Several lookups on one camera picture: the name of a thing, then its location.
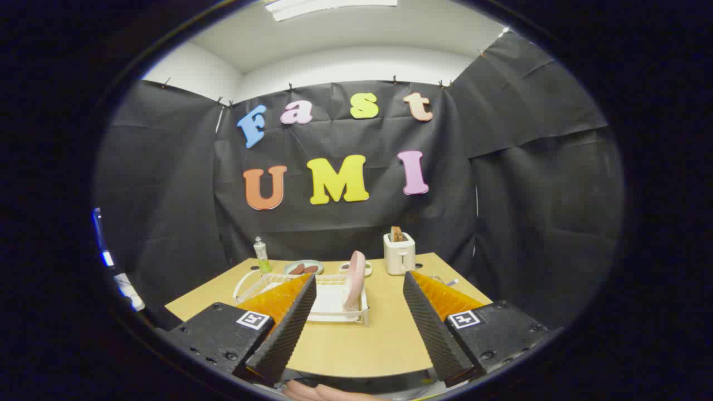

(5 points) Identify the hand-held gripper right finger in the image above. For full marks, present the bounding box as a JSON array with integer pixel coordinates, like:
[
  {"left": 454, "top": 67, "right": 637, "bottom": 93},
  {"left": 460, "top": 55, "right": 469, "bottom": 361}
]
[{"left": 402, "top": 271, "right": 552, "bottom": 389}]

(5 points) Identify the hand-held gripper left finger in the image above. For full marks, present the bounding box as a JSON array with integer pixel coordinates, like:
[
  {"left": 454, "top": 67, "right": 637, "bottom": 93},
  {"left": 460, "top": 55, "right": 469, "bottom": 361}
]
[{"left": 159, "top": 273, "right": 318, "bottom": 388}]

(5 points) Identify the white wire dish rack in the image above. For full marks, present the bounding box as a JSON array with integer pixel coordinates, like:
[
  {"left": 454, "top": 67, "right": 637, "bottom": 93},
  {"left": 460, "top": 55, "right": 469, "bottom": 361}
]
[{"left": 232, "top": 271, "right": 370, "bottom": 327}]

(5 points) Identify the pink plate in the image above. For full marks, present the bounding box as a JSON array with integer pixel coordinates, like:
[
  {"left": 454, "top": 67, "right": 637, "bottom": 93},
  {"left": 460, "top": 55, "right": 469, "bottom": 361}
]
[{"left": 342, "top": 251, "right": 367, "bottom": 311}]

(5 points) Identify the pale green plate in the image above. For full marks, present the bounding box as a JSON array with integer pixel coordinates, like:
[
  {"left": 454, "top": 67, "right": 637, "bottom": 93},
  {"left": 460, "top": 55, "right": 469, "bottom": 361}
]
[{"left": 284, "top": 260, "right": 325, "bottom": 276}]

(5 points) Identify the green squeeze bottle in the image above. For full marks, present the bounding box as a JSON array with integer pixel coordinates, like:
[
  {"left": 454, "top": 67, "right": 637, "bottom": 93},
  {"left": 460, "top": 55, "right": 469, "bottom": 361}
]
[{"left": 253, "top": 237, "right": 272, "bottom": 274}]

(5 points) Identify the cream toaster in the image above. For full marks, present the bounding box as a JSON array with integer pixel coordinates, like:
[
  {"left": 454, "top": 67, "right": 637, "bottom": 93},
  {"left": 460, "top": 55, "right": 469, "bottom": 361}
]
[{"left": 383, "top": 232, "right": 416, "bottom": 276}]

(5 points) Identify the black backdrop cloth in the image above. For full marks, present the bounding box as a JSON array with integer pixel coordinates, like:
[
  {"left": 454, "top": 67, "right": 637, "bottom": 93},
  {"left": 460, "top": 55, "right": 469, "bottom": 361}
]
[{"left": 92, "top": 31, "right": 624, "bottom": 329}]

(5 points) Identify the white printed sheet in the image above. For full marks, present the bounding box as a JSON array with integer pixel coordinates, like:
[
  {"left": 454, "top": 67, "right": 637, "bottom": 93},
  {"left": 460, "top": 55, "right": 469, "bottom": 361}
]
[{"left": 114, "top": 273, "right": 145, "bottom": 311}]

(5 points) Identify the ceiling light panel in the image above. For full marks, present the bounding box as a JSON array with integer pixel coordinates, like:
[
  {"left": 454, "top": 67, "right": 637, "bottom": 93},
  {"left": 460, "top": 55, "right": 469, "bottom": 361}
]
[{"left": 265, "top": 0, "right": 399, "bottom": 22}]

